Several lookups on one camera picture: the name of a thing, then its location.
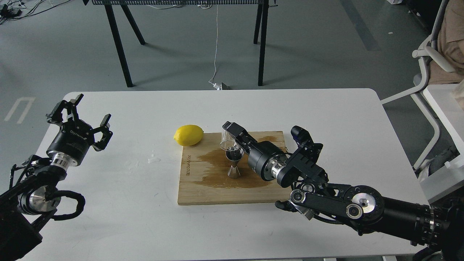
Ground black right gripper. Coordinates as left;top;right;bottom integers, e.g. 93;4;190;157
222;121;287;181

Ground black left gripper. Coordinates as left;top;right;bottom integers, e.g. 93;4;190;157
46;94;113;166

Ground steel double jigger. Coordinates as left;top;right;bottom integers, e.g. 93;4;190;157
226;152;240;179

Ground small clear glass cup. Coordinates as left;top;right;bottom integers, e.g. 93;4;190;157
219;130;240;152

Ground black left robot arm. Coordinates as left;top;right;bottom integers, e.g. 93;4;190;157
0;94;113;261

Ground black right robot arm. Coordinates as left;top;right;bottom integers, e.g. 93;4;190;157
223;121;463;261

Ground wooden cutting board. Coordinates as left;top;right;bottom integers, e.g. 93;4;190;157
178;133;291;206

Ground yellow lemon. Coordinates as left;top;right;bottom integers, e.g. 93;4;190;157
173;125;204;146

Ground white side table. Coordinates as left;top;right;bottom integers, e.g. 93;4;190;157
423;84;464;155

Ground white office chair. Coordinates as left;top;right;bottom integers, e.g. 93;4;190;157
381;0;455;173

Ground person in beige shirt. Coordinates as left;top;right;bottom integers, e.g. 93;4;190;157
429;0;464;84

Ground white hanging cable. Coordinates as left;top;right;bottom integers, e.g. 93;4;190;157
208;4;231;91

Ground black metal frame table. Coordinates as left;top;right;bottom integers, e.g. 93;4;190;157
83;0;278;90

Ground cables on floor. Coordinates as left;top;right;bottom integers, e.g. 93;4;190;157
0;0;73;26

